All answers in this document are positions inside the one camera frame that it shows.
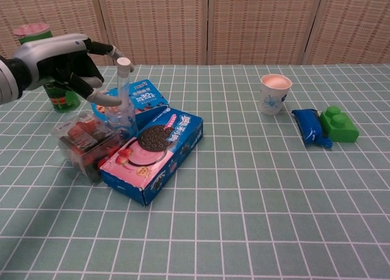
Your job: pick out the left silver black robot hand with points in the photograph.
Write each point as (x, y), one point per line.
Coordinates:
(58, 57)

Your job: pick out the clear test tube white cap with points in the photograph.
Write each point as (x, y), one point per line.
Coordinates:
(123, 81)

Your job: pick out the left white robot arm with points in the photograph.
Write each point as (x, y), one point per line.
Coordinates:
(7, 84)

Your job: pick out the green Pringles can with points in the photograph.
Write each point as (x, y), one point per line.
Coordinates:
(64, 104)

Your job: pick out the clear box with red contents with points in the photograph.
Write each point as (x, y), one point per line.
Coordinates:
(80, 139)

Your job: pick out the clear plastic cup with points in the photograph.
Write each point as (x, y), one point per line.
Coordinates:
(122, 126)

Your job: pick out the small blue cookie box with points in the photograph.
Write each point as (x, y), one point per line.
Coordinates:
(147, 94)

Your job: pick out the pink and blue Oreo box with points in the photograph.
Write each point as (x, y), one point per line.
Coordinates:
(152, 158)

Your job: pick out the woven folding screen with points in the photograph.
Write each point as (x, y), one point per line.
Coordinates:
(259, 23)

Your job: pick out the white paper cup blue flower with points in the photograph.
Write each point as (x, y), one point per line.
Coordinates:
(272, 100)

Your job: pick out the green grid tablecloth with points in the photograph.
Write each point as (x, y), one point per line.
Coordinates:
(243, 216)

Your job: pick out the blue snack packet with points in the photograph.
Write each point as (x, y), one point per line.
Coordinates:
(309, 127)

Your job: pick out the green building block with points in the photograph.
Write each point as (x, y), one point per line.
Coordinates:
(341, 130)

